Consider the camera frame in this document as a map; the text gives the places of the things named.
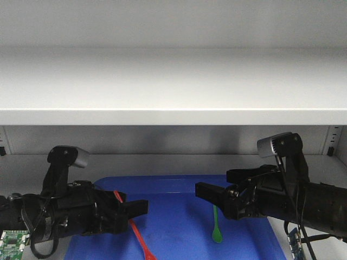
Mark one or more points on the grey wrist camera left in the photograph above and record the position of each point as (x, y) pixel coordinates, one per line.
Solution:
(68, 156)

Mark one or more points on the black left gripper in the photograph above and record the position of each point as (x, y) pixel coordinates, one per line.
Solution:
(80, 208)

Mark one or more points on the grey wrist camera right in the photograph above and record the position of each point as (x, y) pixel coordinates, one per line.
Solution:
(282, 145)

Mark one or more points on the blue plastic tray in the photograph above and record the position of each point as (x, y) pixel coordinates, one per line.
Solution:
(179, 225)

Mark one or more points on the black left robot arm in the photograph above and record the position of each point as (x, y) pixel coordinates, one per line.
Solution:
(23, 212)

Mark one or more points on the green circuit board left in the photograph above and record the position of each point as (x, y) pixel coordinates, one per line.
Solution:
(13, 243)

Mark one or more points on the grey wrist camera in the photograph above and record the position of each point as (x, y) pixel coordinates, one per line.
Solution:
(282, 145)
(68, 156)

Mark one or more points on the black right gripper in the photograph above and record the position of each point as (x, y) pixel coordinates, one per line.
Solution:
(253, 193)

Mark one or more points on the grey cabinet shelf upper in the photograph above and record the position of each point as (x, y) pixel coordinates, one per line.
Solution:
(106, 86)

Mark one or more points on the green plastic spoon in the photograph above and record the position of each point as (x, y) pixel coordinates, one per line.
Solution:
(216, 234)

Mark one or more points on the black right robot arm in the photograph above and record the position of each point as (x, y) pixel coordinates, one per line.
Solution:
(321, 207)

